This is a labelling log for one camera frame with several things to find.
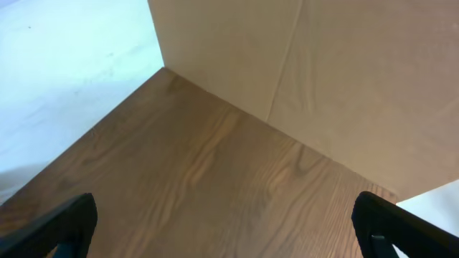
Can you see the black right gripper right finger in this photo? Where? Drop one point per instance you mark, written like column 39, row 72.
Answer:
column 382, row 227

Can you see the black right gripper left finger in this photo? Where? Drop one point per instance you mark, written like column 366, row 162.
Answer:
column 66, row 231

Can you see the beige cardboard panel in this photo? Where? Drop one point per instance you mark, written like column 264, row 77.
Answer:
column 372, row 84

